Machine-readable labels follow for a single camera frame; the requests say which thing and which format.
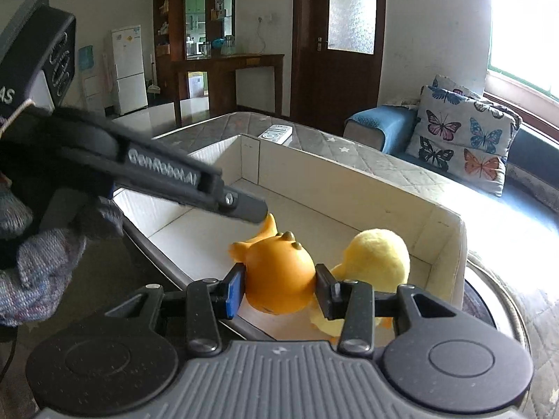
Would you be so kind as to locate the white refrigerator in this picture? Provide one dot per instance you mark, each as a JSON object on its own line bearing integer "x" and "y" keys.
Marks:
{"x": 129, "y": 74}

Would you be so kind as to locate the glass jar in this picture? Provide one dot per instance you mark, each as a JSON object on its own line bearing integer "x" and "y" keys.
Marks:
{"x": 228, "y": 46}

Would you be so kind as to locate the window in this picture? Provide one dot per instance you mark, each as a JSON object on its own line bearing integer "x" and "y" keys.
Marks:
{"x": 528, "y": 22}

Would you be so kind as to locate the round metal-rimmed tray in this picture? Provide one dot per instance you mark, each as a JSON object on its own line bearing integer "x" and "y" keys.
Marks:
{"x": 493, "y": 301}

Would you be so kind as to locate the yellow plush duck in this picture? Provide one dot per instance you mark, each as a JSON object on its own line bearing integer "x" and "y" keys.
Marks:
{"x": 377, "y": 257}

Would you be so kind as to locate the small butterfly print pillow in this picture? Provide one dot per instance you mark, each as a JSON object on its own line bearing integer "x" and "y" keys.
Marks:
{"x": 450, "y": 85}

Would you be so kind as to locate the brown wooden console table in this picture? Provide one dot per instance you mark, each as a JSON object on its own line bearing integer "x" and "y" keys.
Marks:
{"x": 227, "y": 62}

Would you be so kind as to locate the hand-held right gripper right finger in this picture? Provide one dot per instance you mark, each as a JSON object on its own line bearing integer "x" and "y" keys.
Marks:
{"x": 325, "y": 294}

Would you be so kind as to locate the brown wooden door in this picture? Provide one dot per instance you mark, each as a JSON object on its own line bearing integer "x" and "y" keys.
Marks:
{"x": 314, "y": 87}

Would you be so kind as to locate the white cardboard box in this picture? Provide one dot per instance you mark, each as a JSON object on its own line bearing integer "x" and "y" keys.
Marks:
{"x": 305, "y": 196}

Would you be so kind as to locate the blue sofa throw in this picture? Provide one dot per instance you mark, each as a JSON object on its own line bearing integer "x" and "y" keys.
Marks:
{"x": 384, "y": 124}

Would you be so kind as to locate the orange rubber toy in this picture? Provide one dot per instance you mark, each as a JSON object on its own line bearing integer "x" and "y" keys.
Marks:
{"x": 279, "y": 275}

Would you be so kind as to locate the blue wall poster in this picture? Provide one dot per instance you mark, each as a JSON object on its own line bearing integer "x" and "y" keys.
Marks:
{"x": 86, "y": 58}

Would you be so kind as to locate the dark sofa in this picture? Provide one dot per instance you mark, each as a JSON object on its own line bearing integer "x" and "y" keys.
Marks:
{"x": 535, "y": 179}

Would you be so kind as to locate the large butterfly print pillow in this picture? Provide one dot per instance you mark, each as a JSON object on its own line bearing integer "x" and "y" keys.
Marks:
{"x": 467, "y": 139}

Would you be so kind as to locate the person's left hand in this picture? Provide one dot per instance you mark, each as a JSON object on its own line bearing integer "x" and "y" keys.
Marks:
{"x": 43, "y": 253}

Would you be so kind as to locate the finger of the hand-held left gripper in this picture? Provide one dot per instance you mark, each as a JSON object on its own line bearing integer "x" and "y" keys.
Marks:
{"x": 174, "y": 172}

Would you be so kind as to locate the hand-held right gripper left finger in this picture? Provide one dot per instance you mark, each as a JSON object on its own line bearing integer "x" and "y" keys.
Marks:
{"x": 233, "y": 293}

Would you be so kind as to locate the white remote control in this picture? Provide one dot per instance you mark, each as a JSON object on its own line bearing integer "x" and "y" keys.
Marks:
{"x": 276, "y": 134}

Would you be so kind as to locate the white mop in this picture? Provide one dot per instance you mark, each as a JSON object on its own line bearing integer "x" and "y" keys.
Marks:
{"x": 153, "y": 85}

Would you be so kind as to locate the brown wooden shelf cabinet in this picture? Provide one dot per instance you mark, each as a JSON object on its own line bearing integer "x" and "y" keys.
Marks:
{"x": 174, "y": 22}

